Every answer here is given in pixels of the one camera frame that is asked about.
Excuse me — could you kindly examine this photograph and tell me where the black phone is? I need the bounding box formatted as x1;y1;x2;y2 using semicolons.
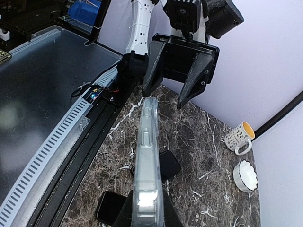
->
95;191;126;225
159;150;181;181

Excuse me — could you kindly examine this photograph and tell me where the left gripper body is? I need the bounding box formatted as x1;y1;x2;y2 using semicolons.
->
152;33;219;84

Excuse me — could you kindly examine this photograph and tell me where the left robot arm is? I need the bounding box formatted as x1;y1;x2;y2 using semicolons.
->
116;0;244;108

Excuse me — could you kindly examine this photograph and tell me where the blue storage bin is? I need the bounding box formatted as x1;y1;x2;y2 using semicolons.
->
68;0;101;25

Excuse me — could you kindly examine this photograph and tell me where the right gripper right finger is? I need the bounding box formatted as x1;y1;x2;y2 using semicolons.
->
163;190;184;227

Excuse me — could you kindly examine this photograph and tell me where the white scalloped bowl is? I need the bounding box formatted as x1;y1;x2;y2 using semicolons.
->
233;160;258;192

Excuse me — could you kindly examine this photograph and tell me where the small circuit board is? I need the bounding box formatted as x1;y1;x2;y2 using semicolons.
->
82;85;104;104

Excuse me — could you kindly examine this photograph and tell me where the black phone middle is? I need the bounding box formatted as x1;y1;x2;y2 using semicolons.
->
95;191;126;225

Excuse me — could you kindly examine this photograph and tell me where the white slotted cable duct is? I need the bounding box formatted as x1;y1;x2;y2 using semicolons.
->
0;66;119;223

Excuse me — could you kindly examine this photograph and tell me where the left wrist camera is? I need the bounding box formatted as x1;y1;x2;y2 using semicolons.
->
163;0;202;33

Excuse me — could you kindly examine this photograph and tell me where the black front table rail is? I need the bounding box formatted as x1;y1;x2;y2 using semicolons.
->
27;82;138;227

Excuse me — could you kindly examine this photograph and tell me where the patterned mug yellow inside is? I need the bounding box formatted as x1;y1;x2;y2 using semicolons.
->
224;121;255;156

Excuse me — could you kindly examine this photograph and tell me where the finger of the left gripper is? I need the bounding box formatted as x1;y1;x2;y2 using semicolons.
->
142;41;165;96
177;53;214;109

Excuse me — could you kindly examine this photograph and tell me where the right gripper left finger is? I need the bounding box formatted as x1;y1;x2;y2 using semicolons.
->
112;190;134;227

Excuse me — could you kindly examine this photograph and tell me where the black phone left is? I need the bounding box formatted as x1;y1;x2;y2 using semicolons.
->
159;150;181;181

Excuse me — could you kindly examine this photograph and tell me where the left black frame post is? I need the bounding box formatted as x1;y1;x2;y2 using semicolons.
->
254;91;303;140

